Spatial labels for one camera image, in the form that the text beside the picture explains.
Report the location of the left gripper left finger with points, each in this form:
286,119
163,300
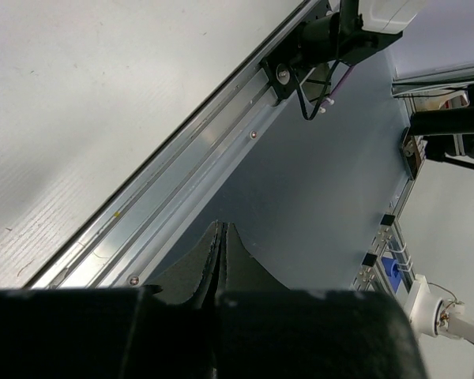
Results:
152,331

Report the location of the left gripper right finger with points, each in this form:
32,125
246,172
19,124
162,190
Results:
266,330

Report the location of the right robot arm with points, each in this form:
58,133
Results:
315,58

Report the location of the aluminium mounting rail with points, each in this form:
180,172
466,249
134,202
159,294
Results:
135,231

